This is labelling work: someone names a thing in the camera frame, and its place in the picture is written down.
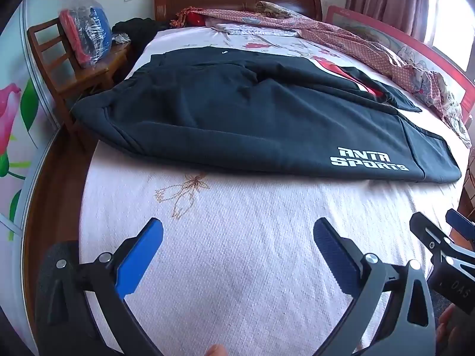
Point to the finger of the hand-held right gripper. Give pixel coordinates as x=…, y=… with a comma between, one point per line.
x=460, y=224
x=430, y=239

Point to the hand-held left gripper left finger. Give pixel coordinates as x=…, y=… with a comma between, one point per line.
x=139, y=256

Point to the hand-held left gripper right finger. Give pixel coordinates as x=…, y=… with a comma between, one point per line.
x=336, y=256

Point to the black pants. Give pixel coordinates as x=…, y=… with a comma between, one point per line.
x=230, y=118

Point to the person's right hand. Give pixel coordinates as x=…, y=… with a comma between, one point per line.
x=443, y=328

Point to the person's left hand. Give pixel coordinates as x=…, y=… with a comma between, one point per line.
x=216, y=351

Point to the bed with white sheet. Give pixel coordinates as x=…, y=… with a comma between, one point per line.
x=241, y=248

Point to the wooden chair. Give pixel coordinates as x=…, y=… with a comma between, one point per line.
x=92, y=70

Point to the pink patterned quilt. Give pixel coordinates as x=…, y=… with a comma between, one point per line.
x=356, y=40

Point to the grey patterned cloth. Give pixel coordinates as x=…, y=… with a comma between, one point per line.
x=120, y=38

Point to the black clothing heap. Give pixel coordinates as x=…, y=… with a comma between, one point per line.
x=139, y=31

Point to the clear plastic bag of clothes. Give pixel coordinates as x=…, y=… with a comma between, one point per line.
x=87, y=29

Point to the red fringed cloth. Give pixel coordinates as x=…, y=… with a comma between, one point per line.
x=189, y=17

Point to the floral pillow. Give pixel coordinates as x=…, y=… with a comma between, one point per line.
x=276, y=9

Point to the pink bed guard rail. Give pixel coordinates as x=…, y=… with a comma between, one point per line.
x=374, y=26

